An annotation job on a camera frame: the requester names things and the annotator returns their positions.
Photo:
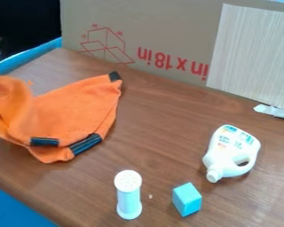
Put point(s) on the orange cloth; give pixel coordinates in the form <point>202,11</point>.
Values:
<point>69,109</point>

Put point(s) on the cardboard box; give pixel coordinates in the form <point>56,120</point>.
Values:
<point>156,35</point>

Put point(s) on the white toy shaker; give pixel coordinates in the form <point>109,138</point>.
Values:
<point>128,195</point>

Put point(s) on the white toy detergent bottle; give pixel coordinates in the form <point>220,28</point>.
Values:
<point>231,150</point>

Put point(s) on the light blue block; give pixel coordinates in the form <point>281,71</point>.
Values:
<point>186,199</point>

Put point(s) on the light wooden board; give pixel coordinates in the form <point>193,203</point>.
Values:
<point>255,53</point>

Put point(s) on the crumpled white paper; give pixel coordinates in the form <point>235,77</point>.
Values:
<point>273,111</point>

